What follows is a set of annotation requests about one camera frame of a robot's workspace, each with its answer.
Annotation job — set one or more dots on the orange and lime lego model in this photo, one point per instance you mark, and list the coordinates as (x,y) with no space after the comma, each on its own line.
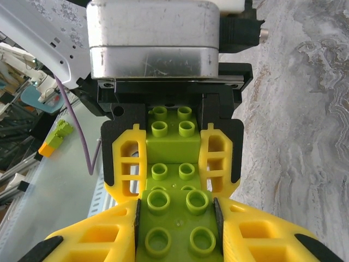
(58,137)

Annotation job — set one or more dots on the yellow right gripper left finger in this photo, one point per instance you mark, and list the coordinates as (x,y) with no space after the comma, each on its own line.
(95,237)

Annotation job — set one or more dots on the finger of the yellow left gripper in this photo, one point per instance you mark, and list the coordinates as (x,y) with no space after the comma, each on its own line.
(229,152)
(117,152)

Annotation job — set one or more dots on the teal chair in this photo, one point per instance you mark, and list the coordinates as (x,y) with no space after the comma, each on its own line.
(41,102)

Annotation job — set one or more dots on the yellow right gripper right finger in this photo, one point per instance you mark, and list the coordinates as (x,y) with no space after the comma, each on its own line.
(259,237)

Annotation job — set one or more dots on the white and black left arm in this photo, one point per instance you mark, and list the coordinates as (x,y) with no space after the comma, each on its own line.
(32,35)

